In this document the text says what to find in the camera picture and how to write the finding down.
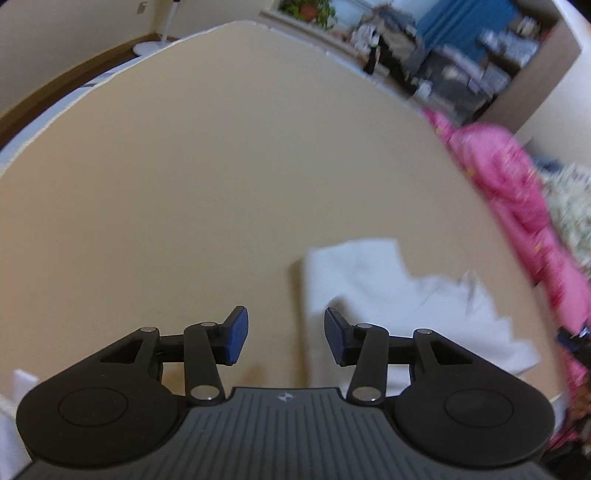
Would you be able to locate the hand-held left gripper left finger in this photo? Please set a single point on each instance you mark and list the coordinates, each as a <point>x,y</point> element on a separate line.
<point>238,334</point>

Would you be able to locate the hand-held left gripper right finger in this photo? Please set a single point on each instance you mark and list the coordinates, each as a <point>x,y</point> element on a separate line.
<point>335,337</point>

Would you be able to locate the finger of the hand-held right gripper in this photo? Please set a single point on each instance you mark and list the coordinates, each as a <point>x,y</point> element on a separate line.
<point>577,337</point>

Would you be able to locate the white shirt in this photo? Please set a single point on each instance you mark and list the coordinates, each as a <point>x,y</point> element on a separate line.
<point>415,314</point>

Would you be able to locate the pile of dark clothes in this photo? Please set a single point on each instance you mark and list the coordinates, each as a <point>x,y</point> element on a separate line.
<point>392,44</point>

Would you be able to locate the white green floral quilt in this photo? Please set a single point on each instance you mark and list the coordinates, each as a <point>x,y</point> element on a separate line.
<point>570,212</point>

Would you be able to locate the pink floral quilt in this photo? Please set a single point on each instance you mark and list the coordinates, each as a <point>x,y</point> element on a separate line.
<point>517,184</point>

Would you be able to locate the white cloth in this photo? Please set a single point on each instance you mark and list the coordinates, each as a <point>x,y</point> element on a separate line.
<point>18,406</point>

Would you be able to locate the clear plastic storage box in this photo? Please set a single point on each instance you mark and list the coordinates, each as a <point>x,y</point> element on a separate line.
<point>455,85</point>

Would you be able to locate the wooden shelving unit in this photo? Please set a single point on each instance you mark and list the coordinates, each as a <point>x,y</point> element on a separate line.
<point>531,60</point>

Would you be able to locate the potted green plant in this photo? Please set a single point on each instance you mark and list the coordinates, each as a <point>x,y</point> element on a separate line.
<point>308,9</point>

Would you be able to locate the blue curtain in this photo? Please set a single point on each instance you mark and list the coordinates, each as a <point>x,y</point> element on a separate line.
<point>457,23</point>

